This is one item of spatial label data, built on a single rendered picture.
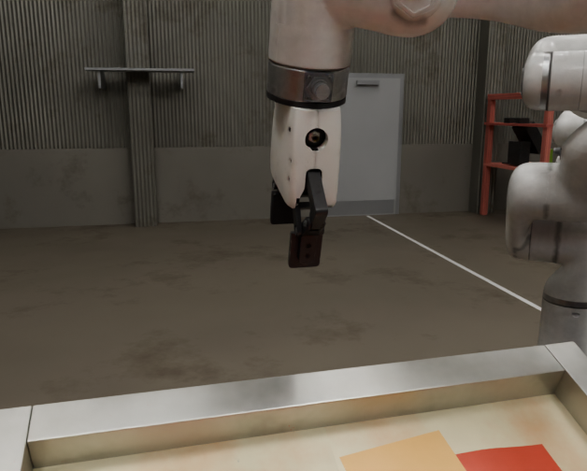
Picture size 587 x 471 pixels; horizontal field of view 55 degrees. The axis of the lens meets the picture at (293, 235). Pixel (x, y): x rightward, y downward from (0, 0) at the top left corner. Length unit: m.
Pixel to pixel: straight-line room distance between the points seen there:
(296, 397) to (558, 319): 0.65
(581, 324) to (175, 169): 7.71
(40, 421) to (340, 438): 0.26
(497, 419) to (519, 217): 0.45
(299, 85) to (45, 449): 0.37
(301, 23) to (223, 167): 8.05
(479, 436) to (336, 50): 0.38
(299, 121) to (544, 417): 0.38
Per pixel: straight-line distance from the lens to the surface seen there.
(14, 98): 8.73
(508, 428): 0.62
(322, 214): 0.50
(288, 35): 0.51
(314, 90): 0.50
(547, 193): 0.97
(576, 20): 0.56
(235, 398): 0.53
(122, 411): 0.53
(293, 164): 0.52
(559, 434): 0.64
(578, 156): 0.92
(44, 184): 8.71
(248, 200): 8.63
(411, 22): 0.50
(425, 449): 0.57
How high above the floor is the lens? 1.62
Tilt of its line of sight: 12 degrees down
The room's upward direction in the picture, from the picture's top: straight up
